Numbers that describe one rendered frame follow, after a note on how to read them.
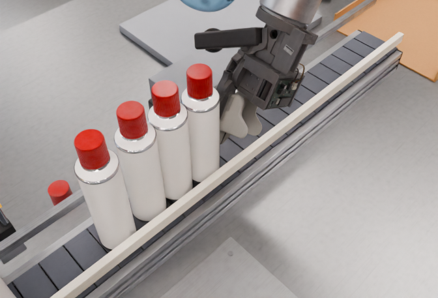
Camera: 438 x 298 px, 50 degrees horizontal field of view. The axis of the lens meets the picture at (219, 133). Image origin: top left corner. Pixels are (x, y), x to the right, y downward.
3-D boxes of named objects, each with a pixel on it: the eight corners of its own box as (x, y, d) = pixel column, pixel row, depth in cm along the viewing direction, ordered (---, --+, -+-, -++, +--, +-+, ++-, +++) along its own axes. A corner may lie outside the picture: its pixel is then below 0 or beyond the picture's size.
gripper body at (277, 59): (259, 115, 62) (298, 30, 57) (215, 84, 66) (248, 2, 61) (289, 111, 68) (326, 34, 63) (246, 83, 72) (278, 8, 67)
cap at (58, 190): (49, 197, 76) (43, 185, 74) (68, 187, 78) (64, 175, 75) (57, 211, 74) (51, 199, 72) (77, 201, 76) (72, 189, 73)
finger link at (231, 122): (228, 163, 67) (253, 107, 63) (200, 141, 70) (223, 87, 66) (241, 160, 69) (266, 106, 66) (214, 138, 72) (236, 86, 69)
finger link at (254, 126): (241, 160, 69) (266, 106, 66) (213, 138, 72) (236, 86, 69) (253, 156, 72) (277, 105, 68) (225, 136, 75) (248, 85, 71)
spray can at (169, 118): (173, 208, 69) (160, 109, 54) (152, 187, 72) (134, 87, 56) (200, 188, 71) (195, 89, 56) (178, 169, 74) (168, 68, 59)
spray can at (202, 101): (201, 190, 71) (197, 90, 56) (180, 170, 74) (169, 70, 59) (226, 171, 74) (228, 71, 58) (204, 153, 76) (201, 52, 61)
